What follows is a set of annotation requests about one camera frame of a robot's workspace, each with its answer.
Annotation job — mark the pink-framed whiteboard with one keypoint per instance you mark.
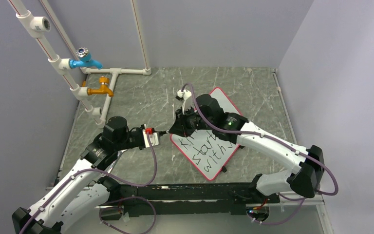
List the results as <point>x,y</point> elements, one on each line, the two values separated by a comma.
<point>205,151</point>

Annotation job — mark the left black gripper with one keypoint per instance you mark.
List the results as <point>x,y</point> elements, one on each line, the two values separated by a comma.
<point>140,128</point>

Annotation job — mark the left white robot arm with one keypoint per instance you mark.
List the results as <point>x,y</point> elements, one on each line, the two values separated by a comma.
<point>88,184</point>

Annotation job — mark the silver wrench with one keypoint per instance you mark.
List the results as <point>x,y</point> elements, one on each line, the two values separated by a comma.
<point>114,164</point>

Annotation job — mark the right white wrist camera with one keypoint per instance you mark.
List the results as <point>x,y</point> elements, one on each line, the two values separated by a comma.
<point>185,96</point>

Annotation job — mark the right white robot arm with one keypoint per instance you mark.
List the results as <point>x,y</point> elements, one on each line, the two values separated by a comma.
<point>304,166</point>

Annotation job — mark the white pvc pipe frame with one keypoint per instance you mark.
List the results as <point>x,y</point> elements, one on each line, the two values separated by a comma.
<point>96,101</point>

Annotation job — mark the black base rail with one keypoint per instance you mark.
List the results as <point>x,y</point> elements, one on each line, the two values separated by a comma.
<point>183,199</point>

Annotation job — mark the blue faucet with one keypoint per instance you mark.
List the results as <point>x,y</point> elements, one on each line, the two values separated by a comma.
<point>84,60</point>

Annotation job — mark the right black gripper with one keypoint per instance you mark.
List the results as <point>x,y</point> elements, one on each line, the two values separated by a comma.
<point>179,127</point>

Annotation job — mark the orange faucet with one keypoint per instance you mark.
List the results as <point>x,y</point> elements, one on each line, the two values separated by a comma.
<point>103,89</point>

